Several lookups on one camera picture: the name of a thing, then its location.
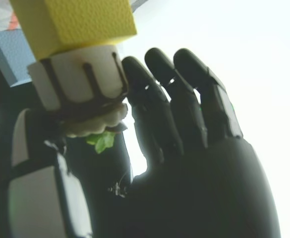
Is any chocolate cake with strawberry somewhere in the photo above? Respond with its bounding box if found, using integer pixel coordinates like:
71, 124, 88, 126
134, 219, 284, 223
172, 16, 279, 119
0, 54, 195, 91
27, 44, 129, 155

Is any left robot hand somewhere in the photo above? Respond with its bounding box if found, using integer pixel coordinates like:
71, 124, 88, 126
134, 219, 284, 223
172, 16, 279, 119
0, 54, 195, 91
7, 47, 282, 238

